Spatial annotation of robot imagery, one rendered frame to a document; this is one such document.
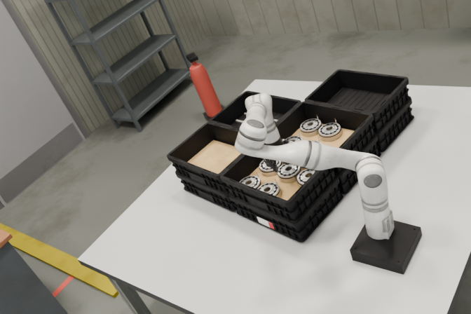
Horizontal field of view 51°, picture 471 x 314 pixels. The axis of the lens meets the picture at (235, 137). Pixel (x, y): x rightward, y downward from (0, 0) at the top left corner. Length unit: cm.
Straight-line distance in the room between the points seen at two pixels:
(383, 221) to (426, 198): 31
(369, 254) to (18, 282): 206
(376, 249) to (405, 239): 11
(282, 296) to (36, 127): 353
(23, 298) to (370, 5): 382
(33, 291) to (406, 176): 220
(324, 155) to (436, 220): 57
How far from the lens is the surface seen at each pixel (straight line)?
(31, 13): 500
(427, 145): 234
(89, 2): 533
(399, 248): 186
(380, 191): 173
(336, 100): 254
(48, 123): 502
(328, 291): 185
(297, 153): 162
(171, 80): 522
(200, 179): 229
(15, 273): 316
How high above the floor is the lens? 214
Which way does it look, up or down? 31 degrees down
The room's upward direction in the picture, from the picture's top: 22 degrees counter-clockwise
